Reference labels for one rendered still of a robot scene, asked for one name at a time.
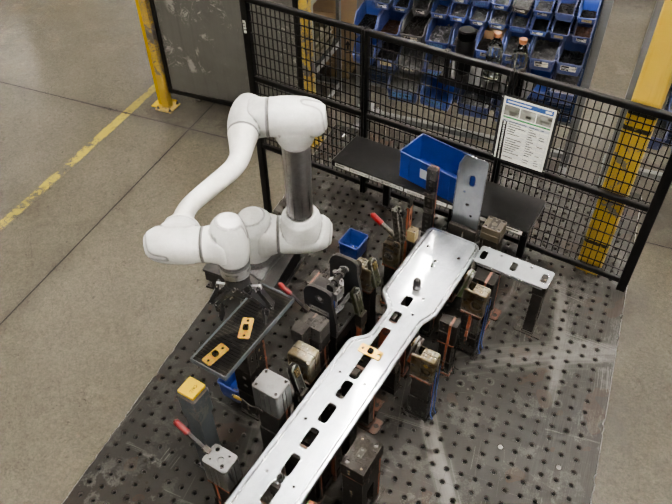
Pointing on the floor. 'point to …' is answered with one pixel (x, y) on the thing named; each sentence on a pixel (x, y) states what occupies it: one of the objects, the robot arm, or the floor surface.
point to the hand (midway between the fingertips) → (243, 317)
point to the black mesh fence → (456, 125)
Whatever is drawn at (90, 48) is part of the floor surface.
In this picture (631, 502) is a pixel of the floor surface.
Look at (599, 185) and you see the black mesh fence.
